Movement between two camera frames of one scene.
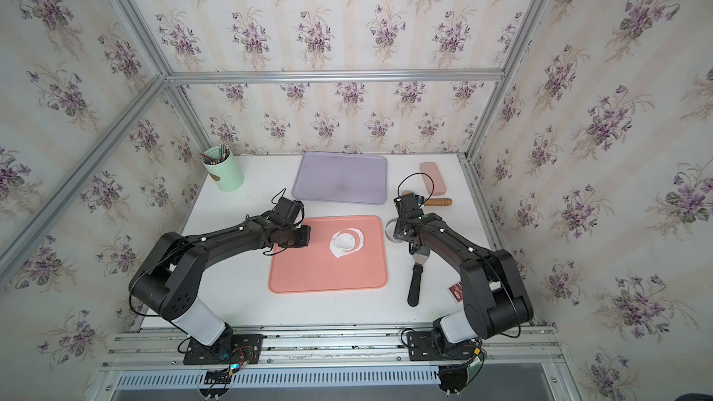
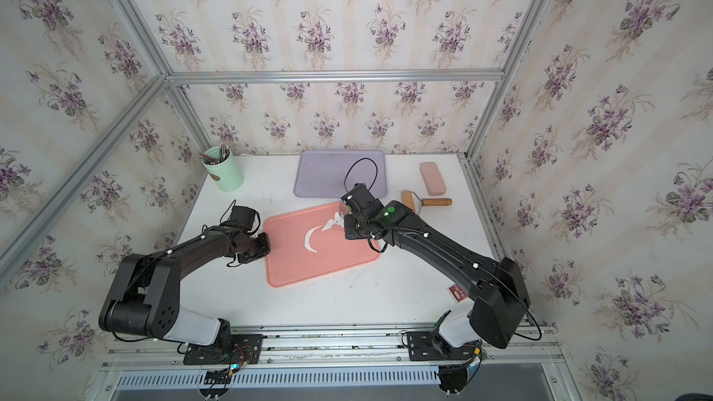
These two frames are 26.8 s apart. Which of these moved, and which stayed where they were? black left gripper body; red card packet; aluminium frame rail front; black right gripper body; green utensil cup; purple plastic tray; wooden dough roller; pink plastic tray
Moved: black right gripper body; black left gripper body; pink plastic tray
Stayed: wooden dough roller; purple plastic tray; red card packet; aluminium frame rail front; green utensil cup
